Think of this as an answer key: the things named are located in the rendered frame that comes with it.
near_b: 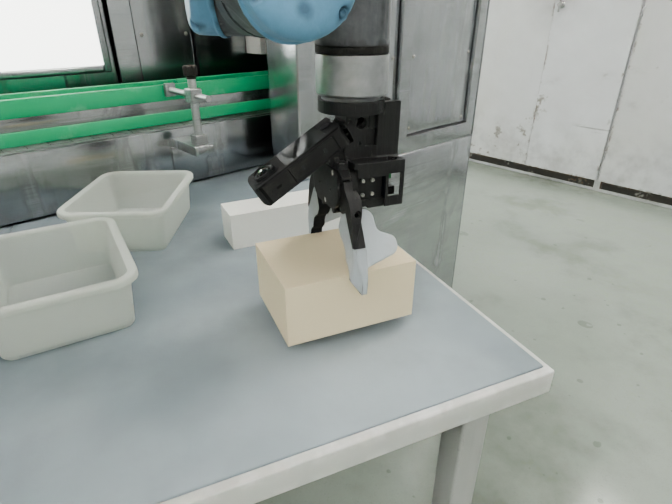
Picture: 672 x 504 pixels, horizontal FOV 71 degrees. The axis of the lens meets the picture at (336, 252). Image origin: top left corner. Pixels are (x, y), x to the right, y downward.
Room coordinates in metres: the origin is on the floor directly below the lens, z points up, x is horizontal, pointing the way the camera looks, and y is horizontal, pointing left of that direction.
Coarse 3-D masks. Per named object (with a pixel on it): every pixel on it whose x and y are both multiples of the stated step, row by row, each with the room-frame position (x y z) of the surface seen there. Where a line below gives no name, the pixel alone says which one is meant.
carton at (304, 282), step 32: (288, 256) 0.49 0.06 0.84; (320, 256) 0.49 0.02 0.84; (288, 288) 0.42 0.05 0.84; (320, 288) 0.43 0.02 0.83; (352, 288) 0.45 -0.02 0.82; (384, 288) 0.46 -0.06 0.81; (288, 320) 0.42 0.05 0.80; (320, 320) 0.43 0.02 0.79; (352, 320) 0.45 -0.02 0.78; (384, 320) 0.47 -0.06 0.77
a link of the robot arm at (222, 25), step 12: (192, 0) 0.43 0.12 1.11; (204, 0) 0.43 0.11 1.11; (216, 0) 0.42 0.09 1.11; (192, 12) 0.43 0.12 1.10; (204, 12) 0.43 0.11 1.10; (216, 12) 0.44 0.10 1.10; (192, 24) 0.45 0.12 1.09; (204, 24) 0.44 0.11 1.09; (216, 24) 0.44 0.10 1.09; (228, 24) 0.44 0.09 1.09; (228, 36) 0.47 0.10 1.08; (252, 36) 0.44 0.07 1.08
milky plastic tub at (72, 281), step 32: (64, 224) 0.62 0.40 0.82; (96, 224) 0.64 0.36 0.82; (0, 256) 0.57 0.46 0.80; (32, 256) 0.59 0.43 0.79; (64, 256) 0.61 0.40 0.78; (96, 256) 0.63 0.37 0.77; (128, 256) 0.52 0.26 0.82; (0, 288) 0.53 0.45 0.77; (32, 288) 0.56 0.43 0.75; (64, 288) 0.56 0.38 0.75; (96, 288) 0.45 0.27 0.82; (128, 288) 0.48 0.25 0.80; (0, 320) 0.41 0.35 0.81; (32, 320) 0.42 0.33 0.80; (64, 320) 0.44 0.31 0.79; (96, 320) 0.46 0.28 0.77; (128, 320) 0.48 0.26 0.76; (0, 352) 0.41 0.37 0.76; (32, 352) 0.42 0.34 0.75
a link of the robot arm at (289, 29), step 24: (240, 0) 0.32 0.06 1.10; (264, 0) 0.30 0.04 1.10; (288, 0) 0.30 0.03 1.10; (312, 0) 0.31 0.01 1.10; (336, 0) 0.31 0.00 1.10; (240, 24) 0.39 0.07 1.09; (264, 24) 0.31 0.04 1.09; (288, 24) 0.30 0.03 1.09; (312, 24) 0.31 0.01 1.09; (336, 24) 0.32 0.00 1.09
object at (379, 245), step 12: (372, 216) 0.48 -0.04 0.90; (372, 228) 0.47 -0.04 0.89; (348, 240) 0.45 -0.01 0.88; (372, 240) 0.46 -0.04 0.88; (384, 240) 0.47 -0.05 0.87; (348, 252) 0.45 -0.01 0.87; (360, 252) 0.44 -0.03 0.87; (372, 252) 0.45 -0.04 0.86; (384, 252) 0.46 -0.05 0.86; (348, 264) 0.45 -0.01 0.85; (360, 264) 0.44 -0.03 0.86; (372, 264) 0.45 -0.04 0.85; (360, 276) 0.44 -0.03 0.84; (360, 288) 0.44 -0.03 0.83
